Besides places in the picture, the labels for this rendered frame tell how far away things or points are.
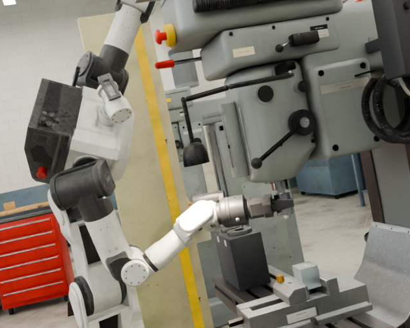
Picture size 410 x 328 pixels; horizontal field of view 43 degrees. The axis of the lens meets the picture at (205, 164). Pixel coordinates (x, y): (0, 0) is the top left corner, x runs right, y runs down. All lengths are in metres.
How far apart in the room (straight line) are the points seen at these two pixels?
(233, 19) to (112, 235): 0.66
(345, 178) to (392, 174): 7.22
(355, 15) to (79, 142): 0.85
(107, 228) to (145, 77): 1.84
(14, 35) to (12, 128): 1.77
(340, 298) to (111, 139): 0.77
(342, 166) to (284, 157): 7.47
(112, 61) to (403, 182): 0.97
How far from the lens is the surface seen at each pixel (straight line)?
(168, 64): 1.52
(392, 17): 1.29
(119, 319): 1.95
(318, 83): 1.44
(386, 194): 1.74
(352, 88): 1.48
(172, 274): 3.23
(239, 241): 1.82
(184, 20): 1.36
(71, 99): 1.58
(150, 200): 3.14
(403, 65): 1.27
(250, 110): 1.39
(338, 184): 8.83
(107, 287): 1.85
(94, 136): 1.51
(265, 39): 1.39
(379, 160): 1.72
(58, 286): 5.98
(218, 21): 1.35
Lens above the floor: 1.47
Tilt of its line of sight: 3 degrees down
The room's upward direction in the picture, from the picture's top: 12 degrees counter-clockwise
